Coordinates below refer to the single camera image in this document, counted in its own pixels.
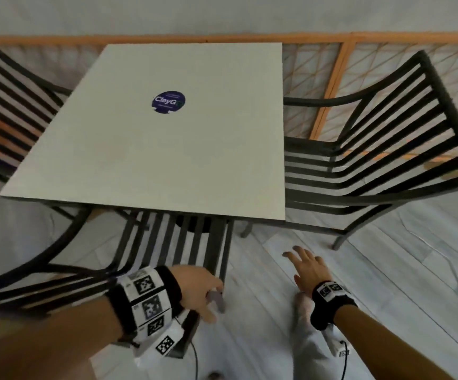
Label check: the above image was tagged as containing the person's left hand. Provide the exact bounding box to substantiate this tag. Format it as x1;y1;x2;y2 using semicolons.
172;265;225;324

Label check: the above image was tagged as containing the person's right hand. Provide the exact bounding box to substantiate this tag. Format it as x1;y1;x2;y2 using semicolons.
283;245;334;300

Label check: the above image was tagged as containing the black slatted metal chair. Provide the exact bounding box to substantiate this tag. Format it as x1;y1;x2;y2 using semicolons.
0;43;80;220
0;209;235;360
240;50;458;251

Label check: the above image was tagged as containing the person's right forearm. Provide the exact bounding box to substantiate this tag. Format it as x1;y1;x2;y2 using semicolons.
334;304;458;380

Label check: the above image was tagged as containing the person's left forearm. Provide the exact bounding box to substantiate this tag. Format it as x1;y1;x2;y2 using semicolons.
0;297;134;380

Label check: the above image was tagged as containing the white trouser leg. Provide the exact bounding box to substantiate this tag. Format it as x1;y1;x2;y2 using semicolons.
290;292;349;380

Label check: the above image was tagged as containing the black table base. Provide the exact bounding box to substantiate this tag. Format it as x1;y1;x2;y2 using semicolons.
175;215;214;235

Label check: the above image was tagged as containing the round blue sticker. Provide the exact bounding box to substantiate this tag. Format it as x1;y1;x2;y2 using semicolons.
151;90;187;114

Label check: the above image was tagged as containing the right wrist camera band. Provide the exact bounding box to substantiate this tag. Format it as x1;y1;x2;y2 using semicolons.
310;280;359;359

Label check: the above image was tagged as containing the wrist camera band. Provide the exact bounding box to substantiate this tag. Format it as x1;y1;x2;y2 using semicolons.
105;266;186;369
310;280;359;359

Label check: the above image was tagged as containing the black cable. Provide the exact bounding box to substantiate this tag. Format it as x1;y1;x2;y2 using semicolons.
179;320;199;380
339;340;351;380

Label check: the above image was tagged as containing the left wrist camera band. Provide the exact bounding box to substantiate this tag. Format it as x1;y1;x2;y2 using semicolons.
105;266;186;369

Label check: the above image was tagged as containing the wooden railing with rope lattice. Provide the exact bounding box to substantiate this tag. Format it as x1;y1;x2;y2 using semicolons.
0;32;458;163

